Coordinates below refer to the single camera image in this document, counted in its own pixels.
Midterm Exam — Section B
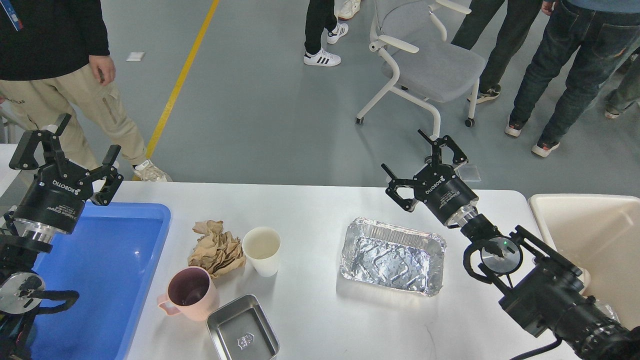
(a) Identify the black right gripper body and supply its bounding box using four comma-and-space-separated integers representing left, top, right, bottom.
414, 163, 479, 226

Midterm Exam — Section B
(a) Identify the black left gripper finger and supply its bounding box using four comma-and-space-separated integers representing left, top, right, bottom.
81, 145, 124, 207
8, 113, 72, 171

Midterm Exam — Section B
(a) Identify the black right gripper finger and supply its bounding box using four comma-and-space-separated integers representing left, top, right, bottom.
417, 129, 469, 169
381, 163, 425, 213

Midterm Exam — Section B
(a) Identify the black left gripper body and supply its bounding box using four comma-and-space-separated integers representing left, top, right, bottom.
13, 167, 93, 234

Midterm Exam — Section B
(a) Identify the pink ribbed mug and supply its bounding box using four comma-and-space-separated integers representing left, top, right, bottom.
157, 266, 220, 322

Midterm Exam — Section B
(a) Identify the stainless steel rectangular tray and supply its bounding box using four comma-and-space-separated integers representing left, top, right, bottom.
206, 294, 280, 360

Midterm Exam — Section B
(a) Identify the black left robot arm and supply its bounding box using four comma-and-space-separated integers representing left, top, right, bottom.
0, 113, 123, 360

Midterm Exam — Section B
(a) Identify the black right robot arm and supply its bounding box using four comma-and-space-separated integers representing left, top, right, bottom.
382, 136, 640, 360

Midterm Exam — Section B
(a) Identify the white side table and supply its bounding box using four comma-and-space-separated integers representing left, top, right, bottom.
0, 143, 32, 204

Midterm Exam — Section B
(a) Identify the aluminium foil tray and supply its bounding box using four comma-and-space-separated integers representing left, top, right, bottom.
339, 218, 447, 297

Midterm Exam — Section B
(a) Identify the blue plastic tray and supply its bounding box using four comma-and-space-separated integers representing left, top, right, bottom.
30, 202, 171, 360

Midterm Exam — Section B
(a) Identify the grey white office chair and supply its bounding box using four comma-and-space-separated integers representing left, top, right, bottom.
355, 0, 485, 139

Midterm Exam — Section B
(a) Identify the person in khaki trousers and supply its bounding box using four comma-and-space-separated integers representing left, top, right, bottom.
0, 0, 171, 182

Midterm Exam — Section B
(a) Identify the crumpled brown paper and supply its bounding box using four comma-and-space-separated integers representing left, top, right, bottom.
187, 219, 247, 280

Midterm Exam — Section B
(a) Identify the white paper cup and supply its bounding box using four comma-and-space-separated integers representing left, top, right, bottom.
242, 227, 281, 277

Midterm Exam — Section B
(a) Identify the person in black trousers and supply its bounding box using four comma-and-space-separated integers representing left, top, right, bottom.
451, 0, 542, 104

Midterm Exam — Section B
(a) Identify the beige plastic bin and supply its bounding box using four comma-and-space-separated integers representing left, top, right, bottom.
528, 194, 640, 329

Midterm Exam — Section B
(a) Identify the person in dark jeans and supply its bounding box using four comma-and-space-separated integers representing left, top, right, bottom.
504, 0, 640, 158

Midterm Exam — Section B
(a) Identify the person in light jeans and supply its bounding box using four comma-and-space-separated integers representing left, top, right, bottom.
605, 48, 640, 119

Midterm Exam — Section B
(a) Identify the person with striped sneakers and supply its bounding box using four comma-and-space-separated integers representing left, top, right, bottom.
303, 0, 349, 68

